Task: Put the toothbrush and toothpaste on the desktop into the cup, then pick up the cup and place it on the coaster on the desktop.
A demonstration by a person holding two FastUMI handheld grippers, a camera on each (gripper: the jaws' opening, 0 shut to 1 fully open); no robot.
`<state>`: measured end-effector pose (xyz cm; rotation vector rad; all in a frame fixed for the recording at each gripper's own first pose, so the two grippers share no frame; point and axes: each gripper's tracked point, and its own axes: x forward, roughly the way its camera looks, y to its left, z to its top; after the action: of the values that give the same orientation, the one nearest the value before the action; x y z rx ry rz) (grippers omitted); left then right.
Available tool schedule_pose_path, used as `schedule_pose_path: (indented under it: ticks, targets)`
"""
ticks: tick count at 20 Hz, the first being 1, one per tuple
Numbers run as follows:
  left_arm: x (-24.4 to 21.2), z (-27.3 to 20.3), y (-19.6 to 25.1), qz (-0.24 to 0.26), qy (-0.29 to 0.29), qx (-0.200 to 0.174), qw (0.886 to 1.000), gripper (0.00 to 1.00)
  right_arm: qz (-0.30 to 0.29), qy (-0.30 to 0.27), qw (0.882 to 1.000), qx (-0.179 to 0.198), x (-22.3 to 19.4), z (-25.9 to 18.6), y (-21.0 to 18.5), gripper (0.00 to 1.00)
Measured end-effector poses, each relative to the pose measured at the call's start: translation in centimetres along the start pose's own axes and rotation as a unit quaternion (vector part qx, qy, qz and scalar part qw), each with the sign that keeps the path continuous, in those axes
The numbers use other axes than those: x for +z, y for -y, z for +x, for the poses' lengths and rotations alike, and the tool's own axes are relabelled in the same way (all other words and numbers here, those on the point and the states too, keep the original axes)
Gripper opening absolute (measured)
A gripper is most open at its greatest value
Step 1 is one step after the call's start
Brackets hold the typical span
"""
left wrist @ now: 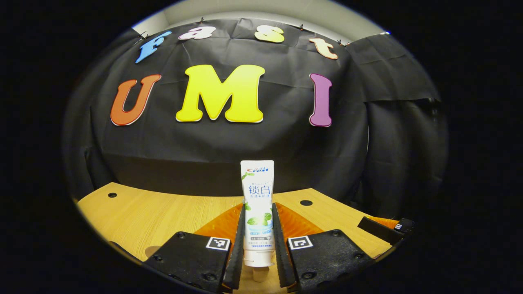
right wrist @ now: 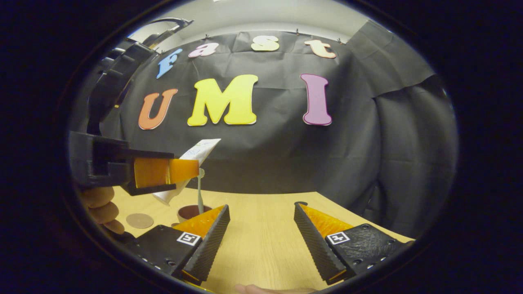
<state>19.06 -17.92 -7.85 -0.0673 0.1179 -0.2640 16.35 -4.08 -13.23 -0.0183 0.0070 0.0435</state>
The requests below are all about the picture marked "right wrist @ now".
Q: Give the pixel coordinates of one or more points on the beige cup brown inside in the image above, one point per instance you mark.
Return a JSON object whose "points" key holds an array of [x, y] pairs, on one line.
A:
{"points": [[188, 212]]}

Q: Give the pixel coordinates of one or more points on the white toothpaste tube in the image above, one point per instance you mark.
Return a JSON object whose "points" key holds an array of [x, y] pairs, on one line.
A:
{"points": [[202, 149]]}

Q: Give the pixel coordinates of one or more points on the black backdrop cloth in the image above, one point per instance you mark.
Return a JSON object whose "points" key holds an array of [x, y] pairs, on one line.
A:
{"points": [[347, 143]]}

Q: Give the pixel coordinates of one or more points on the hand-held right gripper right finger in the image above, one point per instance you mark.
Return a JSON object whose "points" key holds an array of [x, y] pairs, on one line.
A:
{"points": [[312, 245]]}

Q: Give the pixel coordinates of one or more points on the pale green toothbrush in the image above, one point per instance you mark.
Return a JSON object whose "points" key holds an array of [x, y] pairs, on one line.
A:
{"points": [[200, 196]]}

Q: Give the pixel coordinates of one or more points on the wooden desktop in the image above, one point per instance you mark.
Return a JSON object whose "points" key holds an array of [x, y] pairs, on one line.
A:
{"points": [[261, 237]]}

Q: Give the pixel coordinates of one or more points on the round brown coaster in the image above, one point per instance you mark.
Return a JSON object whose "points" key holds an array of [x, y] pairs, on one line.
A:
{"points": [[139, 221]]}

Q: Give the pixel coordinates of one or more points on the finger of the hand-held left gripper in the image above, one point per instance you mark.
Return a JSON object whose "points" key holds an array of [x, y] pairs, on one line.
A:
{"points": [[163, 171]]}

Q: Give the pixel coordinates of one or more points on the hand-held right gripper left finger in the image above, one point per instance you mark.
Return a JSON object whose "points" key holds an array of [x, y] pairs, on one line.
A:
{"points": [[210, 245]]}

